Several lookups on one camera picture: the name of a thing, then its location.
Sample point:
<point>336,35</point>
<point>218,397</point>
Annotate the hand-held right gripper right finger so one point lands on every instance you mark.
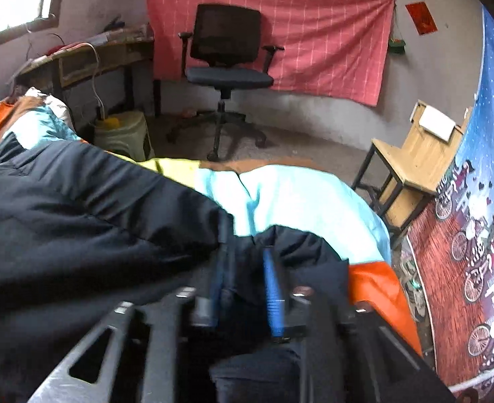
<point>273,294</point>

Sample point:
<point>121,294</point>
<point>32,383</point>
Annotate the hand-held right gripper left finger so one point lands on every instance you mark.
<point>219,289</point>

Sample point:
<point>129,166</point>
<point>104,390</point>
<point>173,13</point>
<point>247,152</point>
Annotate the dark navy puffer jacket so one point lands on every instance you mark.
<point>83,226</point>

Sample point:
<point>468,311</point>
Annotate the orange teal brown striped blanket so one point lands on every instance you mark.
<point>297,201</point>

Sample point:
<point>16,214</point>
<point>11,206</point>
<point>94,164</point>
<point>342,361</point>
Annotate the pale green plastic stool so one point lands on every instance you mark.
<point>125,140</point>

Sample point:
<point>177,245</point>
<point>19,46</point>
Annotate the wooden chair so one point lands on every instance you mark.
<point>414,163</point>

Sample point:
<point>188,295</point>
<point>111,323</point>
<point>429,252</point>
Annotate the white box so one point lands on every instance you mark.
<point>438,122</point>

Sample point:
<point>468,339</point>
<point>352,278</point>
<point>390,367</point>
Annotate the wooden desk with shelves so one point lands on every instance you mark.
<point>104,56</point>

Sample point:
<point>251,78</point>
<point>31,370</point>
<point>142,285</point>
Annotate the black office chair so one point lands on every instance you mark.
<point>226,29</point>

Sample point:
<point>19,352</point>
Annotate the green hanging ornament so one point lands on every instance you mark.
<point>396,46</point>

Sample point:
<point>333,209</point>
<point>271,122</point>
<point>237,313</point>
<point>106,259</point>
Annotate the printed wall poster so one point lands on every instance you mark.
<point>473,260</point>

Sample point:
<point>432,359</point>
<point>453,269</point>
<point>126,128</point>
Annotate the pink checked wall cloth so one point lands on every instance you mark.
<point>322,42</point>

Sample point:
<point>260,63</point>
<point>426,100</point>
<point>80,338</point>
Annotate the red wall paper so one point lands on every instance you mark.
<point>421,19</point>

